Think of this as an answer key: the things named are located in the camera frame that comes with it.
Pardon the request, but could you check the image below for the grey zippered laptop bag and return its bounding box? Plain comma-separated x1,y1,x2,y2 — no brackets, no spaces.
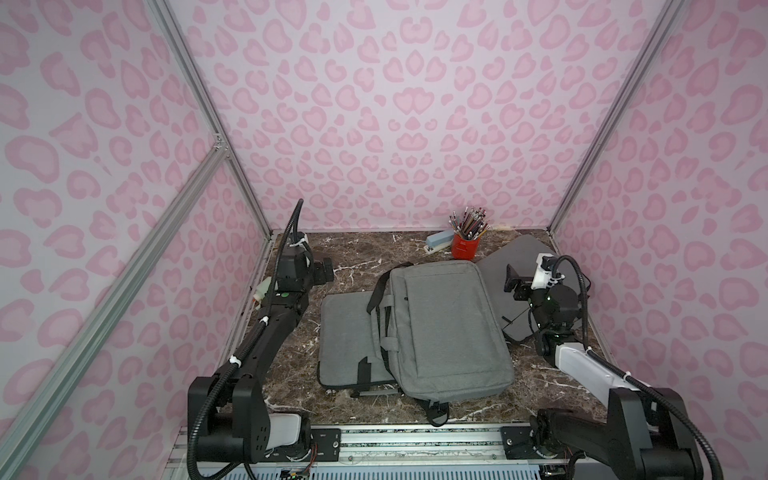
366,260,515,427

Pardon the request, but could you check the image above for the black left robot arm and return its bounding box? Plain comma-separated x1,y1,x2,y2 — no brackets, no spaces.
186,246,334,477

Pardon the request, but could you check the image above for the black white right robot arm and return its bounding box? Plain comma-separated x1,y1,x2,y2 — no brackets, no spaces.
504,254,723,479

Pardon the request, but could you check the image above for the dark grey laptop case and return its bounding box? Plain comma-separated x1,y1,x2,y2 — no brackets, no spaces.
476,233,571,344

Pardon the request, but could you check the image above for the flat grey laptop sleeve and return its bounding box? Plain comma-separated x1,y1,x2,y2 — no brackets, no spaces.
318,291,396,392

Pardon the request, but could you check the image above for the pale green tape dispenser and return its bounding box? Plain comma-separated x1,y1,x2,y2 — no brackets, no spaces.
252,276,272,304

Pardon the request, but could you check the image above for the red pencil cup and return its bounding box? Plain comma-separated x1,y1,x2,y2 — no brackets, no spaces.
451,234,479,261

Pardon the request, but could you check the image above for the bundle of coloured pencils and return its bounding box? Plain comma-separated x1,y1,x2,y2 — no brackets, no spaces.
449,207,489,241

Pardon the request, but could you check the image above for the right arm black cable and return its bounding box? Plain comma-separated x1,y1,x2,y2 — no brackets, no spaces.
527,254,725,480

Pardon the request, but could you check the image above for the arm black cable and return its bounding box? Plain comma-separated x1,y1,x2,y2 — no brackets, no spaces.
527,254,725,480
185,199,313,480

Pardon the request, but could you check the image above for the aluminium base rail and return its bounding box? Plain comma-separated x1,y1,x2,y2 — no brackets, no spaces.
161,422,607,480

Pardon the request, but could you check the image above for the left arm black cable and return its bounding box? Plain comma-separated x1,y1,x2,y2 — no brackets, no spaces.
185,199,313,480

